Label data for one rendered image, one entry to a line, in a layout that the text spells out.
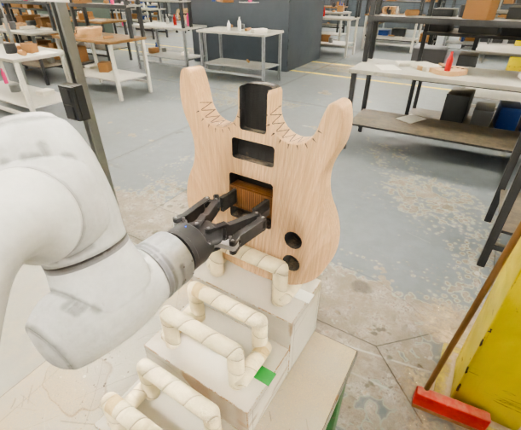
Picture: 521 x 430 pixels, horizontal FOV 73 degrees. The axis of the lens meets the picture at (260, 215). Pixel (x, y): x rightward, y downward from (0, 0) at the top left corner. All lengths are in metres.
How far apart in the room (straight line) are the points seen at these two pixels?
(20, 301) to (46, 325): 0.80
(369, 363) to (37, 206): 1.89
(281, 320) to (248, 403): 0.16
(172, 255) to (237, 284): 0.33
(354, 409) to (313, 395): 1.09
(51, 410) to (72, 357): 0.49
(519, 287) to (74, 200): 1.44
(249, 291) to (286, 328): 0.12
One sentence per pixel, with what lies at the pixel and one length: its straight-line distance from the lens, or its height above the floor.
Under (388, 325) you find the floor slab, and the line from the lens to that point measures 2.28.
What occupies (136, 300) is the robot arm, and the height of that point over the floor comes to 1.35.
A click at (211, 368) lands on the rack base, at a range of 0.78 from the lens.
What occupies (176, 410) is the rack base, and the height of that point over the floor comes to 0.94.
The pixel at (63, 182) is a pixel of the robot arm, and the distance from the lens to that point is 0.40.
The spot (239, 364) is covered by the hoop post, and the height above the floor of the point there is 1.10.
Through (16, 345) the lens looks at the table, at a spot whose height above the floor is 0.90.
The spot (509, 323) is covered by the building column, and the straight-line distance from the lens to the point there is 1.67.
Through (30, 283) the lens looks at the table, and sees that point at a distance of 1.31.
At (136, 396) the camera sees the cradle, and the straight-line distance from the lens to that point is 0.84.
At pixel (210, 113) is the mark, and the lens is 0.72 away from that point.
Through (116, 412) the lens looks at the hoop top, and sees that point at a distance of 0.75.
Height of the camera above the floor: 1.67
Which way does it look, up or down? 33 degrees down
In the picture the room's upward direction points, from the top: straight up
